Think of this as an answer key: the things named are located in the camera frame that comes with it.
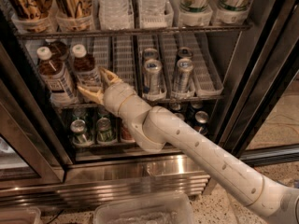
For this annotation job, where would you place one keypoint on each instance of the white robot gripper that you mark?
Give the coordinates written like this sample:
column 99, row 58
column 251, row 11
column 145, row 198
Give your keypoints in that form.
column 116, row 98

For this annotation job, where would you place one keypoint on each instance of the brown tea bottle white cap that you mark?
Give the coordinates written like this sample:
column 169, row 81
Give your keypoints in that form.
column 85, row 68

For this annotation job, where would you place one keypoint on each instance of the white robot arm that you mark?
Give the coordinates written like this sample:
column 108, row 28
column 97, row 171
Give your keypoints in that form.
column 154, row 126

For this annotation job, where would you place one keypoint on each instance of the brown tea bottle far left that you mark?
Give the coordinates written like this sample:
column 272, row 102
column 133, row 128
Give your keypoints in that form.
column 57, row 78

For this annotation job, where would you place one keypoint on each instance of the brown tea bottle rear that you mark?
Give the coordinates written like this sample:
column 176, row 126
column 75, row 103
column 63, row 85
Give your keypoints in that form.
column 58, row 49

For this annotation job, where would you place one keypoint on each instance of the clear water bottle top left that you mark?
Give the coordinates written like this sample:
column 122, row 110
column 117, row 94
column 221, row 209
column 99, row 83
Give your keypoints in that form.
column 114, row 14

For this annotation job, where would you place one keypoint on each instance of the clear water bottle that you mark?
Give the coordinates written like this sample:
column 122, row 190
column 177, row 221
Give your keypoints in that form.
column 114, row 14
column 152, row 0

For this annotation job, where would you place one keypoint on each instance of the clear water bottle top right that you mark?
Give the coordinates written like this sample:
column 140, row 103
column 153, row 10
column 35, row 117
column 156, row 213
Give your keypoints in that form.
column 152, row 0

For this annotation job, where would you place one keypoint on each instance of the fridge glass door left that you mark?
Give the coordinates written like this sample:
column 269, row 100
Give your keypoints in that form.
column 29, row 127

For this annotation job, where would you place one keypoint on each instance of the fridge glass door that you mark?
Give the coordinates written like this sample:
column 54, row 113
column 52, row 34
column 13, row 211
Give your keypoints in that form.
column 29, row 127
column 263, row 64

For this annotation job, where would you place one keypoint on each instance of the stainless steel fridge cabinet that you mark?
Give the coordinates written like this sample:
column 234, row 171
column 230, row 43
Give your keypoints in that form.
column 102, row 174

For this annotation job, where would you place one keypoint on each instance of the fridge glass door right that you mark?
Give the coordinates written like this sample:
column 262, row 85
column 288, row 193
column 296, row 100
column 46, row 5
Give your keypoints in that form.
column 263, row 64

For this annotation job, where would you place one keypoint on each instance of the white empty tray middle centre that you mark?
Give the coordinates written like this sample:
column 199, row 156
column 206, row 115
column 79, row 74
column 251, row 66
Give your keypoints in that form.
column 124, row 59

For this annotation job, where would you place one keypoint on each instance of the white empty tray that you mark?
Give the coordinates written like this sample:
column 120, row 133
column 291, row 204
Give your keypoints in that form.
column 206, row 79
column 124, row 59

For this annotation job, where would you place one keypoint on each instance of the green soda can front right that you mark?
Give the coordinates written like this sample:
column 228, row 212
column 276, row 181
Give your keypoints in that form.
column 104, row 130

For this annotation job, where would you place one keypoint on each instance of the green soda can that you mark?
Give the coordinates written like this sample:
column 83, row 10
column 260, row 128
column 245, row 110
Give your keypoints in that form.
column 104, row 130
column 81, row 135

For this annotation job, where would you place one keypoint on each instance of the green soda can front left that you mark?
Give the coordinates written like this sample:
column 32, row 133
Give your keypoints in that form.
column 81, row 135

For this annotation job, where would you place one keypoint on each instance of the silver slim can front left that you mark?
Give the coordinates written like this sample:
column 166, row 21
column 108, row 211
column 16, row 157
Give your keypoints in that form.
column 152, row 70

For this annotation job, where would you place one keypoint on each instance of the silver slim can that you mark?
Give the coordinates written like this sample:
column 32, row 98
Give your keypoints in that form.
column 184, row 52
column 182, row 75
column 150, row 53
column 152, row 70

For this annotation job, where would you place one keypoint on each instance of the red soda can front left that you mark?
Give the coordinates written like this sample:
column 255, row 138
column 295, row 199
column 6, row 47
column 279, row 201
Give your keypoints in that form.
column 125, row 134

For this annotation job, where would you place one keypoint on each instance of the silver slim can rear left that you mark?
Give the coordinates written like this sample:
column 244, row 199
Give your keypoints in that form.
column 150, row 53

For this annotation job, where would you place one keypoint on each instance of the blue soda can front left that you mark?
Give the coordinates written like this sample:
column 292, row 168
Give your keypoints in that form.
column 179, row 115

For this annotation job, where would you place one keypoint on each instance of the blue soda can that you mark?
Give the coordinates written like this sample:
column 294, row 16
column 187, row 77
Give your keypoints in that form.
column 200, row 122
column 179, row 115

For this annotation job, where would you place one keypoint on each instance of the silver slim can front right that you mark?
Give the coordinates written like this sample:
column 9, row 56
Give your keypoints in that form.
column 182, row 75

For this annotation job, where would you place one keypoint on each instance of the silver slim can rear right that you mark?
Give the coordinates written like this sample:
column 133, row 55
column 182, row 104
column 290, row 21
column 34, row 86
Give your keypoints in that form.
column 184, row 52

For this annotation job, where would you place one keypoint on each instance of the white empty tray middle right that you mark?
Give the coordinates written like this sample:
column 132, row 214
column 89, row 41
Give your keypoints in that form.
column 206, row 79

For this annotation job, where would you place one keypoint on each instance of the blue soda can front right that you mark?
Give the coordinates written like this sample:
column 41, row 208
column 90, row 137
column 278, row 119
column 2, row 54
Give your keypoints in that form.
column 200, row 122

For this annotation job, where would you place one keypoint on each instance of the clear plastic bin on floor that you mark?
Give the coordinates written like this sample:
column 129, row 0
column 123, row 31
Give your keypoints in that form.
column 158, row 208

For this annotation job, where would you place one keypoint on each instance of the clear plastic bin corner left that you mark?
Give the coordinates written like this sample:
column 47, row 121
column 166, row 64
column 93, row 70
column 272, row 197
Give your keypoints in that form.
column 20, row 216

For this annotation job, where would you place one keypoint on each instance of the middle wire shelf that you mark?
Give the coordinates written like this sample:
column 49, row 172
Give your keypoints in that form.
column 162, row 101

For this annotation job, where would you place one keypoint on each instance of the top wire shelf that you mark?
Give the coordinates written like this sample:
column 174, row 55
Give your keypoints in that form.
column 151, row 31

